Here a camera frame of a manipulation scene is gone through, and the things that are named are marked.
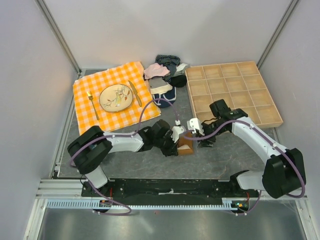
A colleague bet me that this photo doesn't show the gold fork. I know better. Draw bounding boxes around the gold fork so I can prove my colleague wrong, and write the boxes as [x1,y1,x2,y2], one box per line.
[86,91,100,121]

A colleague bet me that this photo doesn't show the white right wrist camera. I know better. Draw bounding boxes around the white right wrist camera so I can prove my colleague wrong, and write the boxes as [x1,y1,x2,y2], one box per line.
[187,117,205,136]

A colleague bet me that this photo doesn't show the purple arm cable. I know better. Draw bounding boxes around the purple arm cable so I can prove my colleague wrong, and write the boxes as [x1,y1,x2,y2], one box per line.
[183,119,307,216]
[69,98,181,215]

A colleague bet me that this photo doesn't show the grey beige underwear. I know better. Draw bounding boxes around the grey beige underwear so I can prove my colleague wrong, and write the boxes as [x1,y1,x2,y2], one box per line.
[148,77,173,95]

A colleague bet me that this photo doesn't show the gold knife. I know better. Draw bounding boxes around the gold knife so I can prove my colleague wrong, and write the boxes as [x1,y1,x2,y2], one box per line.
[128,80,142,107]

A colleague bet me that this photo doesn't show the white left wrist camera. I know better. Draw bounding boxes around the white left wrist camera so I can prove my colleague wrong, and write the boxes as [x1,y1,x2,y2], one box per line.
[171,120,186,143]

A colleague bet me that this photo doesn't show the orange checkered cloth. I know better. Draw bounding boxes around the orange checkered cloth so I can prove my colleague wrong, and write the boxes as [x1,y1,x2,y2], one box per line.
[73,61,161,134]

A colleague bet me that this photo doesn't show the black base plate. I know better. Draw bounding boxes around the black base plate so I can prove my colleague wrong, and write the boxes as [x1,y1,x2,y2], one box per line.
[81,177,260,206]

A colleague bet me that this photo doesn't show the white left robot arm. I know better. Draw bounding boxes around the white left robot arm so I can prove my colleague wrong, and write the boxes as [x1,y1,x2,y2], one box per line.
[67,119,186,197]

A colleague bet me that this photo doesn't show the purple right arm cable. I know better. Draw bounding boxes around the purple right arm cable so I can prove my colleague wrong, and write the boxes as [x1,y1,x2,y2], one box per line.
[183,119,307,216]

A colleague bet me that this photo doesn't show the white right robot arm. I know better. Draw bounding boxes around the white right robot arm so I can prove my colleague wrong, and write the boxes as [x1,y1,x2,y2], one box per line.
[193,99,306,199]

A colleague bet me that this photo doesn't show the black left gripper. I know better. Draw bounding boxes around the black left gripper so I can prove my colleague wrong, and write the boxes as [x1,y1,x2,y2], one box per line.
[154,131,180,158]

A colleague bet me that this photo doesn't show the grey cable duct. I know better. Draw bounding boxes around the grey cable duct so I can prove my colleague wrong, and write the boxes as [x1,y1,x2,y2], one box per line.
[46,199,244,211]

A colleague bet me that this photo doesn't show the striped dark underwear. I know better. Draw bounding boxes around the striped dark underwear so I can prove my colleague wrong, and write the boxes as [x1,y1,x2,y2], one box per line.
[155,54,181,73]

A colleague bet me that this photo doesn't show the pink underwear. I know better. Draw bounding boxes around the pink underwear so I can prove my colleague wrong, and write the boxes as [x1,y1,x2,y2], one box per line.
[144,63,170,80]

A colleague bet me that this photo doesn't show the wooden compartment tray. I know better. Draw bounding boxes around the wooden compartment tray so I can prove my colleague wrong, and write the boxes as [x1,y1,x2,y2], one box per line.
[185,61,283,128]

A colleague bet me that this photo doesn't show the white grey underwear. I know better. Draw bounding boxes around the white grey underwear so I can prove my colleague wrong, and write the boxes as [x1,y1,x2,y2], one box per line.
[173,63,190,77]

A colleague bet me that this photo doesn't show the navy blue underwear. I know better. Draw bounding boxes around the navy blue underwear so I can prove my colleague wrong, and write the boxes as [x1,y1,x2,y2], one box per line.
[152,87,177,109]

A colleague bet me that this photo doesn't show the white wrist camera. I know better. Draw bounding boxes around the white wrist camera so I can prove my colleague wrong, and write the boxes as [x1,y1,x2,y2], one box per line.
[187,117,205,136]
[171,120,186,143]

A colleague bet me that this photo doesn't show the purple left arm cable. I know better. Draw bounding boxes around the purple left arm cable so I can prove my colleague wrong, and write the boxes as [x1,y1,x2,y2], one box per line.
[69,98,181,215]

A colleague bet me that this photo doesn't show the black underwear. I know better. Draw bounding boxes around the black underwear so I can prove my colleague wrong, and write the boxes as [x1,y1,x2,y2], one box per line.
[170,75,187,88]

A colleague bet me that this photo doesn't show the beige floral plate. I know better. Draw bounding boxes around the beige floral plate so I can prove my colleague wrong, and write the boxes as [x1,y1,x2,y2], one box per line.
[99,84,134,113]

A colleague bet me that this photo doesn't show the brown underwear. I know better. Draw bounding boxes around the brown underwear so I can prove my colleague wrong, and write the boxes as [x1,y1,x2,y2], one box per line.
[177,132,194,156]

